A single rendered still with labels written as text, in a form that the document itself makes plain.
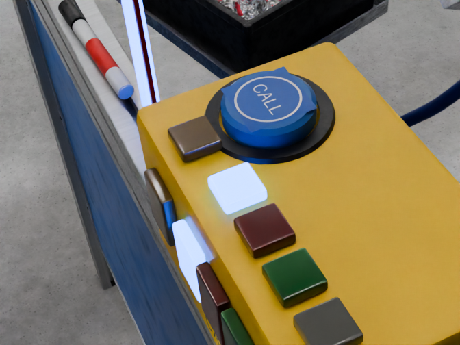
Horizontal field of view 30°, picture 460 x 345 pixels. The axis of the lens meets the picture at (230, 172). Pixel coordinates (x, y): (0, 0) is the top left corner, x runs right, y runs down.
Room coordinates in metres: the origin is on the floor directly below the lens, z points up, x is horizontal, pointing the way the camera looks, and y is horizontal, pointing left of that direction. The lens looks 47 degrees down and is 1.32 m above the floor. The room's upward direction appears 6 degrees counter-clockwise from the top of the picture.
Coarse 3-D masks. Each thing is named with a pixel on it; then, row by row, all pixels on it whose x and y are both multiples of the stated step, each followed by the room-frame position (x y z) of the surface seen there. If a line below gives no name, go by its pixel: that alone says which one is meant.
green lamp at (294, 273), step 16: (288, 256) 0.19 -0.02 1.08; (304, 256) 0.18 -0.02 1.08; (272, 272) 0.18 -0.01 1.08; (288, 272) 0.18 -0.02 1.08; (304, 272) 0.18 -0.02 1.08; (320, 272) 0.18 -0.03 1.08; (272, 288) 0.17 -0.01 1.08; (288, 288) 0.17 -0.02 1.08; (304, 288) 0.17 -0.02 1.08; (320, 288) 0.17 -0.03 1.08; (288, 304) 0.17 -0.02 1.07
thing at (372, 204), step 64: (320, 64) 0.29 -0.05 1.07; (320, 128) 0.25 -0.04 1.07; (384, 128) 0.25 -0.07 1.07; (192, 192) 0.23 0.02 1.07; (320, 192) 0.22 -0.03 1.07; (384, 192) 0.22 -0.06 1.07; (448, 192) 0.21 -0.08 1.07; (320, 256) 0.19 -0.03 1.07; (384, 256) 0.19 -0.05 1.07; (448, 256) 0.18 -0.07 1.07; (256, 320) 0.17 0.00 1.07; (384, 320) 0.16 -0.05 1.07; (448, 320) 0.16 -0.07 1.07
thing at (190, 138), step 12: (192, 120) 0.26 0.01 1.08; (204, 120) 0.26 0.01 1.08; (168, 132) 0.26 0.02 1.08; (180, 132) 0.25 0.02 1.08; (192, 132) 0.25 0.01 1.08; (204, 132) 0.25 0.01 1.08; (216, 132) 0.25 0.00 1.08; (180, 144) 0.25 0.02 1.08; (192, 144) 0.25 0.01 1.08; (204, 144) 0.25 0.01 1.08; (216, 144) 0.25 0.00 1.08; (180, 156) 0.24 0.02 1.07; (192, 156) 0.24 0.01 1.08
